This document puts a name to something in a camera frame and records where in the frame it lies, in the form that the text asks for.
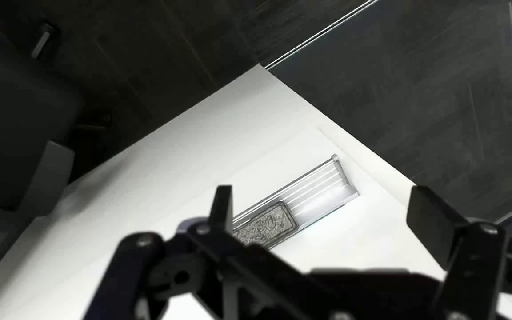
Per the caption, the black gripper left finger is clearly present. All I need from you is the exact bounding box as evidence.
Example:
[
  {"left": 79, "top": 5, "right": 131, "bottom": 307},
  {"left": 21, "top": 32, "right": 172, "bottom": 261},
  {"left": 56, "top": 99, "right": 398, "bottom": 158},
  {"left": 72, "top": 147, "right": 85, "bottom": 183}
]
[{"left": 83, "top": 183, "right": 341, "bottom": 320}]

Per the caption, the grey aluminium whiteboard tray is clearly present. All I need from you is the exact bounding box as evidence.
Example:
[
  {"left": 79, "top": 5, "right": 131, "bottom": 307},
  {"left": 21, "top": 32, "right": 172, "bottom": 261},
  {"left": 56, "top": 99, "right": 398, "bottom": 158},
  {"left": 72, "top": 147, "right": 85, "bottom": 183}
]
[{"left": 231, "top": 152, "right": 360, "bottom": 247}]

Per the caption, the grey plastic panel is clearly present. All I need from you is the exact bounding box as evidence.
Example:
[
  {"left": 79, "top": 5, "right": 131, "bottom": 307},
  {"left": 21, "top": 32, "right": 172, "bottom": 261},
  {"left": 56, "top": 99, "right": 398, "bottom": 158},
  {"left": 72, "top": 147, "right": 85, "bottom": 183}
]
[{"left": 15, "top": 138, "right": 78, "bottom": 218}]

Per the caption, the large white whiteboard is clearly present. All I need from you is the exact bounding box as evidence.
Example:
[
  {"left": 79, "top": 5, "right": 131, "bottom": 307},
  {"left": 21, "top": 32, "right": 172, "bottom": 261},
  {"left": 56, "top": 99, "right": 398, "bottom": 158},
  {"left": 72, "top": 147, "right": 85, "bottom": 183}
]
[{"left": 0, "top": 62, "right": 512, "bottom": 320}]

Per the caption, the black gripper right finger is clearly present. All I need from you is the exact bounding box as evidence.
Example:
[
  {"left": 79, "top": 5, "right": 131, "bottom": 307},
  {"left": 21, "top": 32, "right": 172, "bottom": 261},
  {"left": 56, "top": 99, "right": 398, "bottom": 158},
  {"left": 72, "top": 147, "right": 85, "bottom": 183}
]
[{"left": 405, "top": 183, "right": 510, "bottom": 320}]

